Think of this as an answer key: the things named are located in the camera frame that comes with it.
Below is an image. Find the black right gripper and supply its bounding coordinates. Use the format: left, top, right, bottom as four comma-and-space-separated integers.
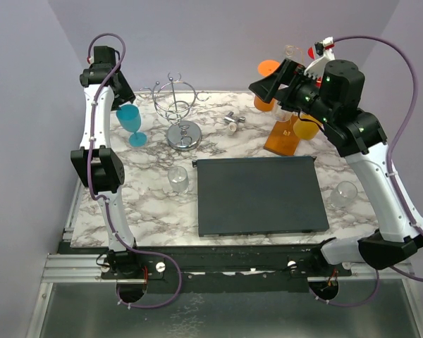
250, 56, 334, 125

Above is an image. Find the blue plastic wine glass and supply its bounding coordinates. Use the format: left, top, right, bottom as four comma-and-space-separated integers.
116, 104, 147, 147

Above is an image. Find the yellow plastic wine glass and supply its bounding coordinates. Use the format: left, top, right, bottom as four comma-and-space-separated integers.
293, 114, 321, 140

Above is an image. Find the clear ribbed wine glass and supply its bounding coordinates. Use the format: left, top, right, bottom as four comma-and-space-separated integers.
168, 166, 189, 194

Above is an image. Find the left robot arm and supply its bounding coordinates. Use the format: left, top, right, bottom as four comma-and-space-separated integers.
70, 46, 144, 278

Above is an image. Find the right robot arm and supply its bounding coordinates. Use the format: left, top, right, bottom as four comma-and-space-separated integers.
249, 58, 423, 276

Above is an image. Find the orange plastic wine glass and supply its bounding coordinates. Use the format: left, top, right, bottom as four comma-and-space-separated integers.
253, 59, 281, 113

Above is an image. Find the clear textured wine glass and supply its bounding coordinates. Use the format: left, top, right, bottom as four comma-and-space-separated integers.
271, 102, 293, 123

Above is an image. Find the chrome wine glass rack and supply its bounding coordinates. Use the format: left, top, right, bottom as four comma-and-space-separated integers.
140, 73, 209, 151

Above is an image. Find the red plastic wine glass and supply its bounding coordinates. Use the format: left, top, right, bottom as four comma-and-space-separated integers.
307, 46, 320, 61

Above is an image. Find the small chrome metal fitting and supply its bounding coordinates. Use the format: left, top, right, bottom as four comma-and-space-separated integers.
223, 111, 246, 124

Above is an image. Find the dark grey flat box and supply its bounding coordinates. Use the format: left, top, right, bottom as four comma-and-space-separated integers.
192, 156, 330, 237

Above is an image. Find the gold wire wooden-base rack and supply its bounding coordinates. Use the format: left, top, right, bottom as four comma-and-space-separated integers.
263, 44, 325, 158

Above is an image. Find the aluminium extrusion rail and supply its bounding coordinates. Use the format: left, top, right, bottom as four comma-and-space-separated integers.
42, 254, 102, 283

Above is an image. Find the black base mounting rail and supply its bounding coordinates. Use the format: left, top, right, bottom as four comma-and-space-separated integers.
101, 244, 352, 295

